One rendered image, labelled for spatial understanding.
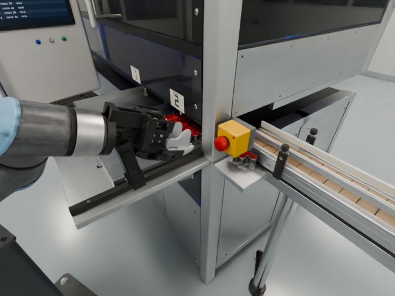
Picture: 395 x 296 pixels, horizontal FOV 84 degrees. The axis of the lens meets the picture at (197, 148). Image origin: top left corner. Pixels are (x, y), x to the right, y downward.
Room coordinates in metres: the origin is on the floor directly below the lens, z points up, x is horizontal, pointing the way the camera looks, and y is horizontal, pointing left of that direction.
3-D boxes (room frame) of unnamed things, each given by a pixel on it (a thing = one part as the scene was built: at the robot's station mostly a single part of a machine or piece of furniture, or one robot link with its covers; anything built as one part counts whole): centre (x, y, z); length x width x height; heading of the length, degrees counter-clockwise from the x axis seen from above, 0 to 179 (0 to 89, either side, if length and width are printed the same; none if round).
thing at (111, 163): (0.62, 0.16, 0.90); 0.34 x 0.26 x 0.04; 126
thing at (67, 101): (1.08, 0.72, 0.82); 0.40 x 0.14 x 0.02; 135
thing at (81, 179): (0.73, 0.30, 0.87); 0.70 x 0.48 x 0.02; 36
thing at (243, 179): (0.51, -0.14, 0.87); 0.14 x 0.13 x 0.02; 126
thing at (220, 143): (0.47, -0.07, 0.99); 0.04 x 0.04 x 0.04; 36
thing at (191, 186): (1.38, 0.57, 0.73); 1.98 x 0.01 x 0.25; 36
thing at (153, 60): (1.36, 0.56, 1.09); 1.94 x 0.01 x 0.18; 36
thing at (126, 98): (0.90, 0.34, 0.90); 0.34 x 0.26 x 0.04; 126
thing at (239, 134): (0.50, -0.10, 1.00); 0.08 x 0.07 x 0.07; 126
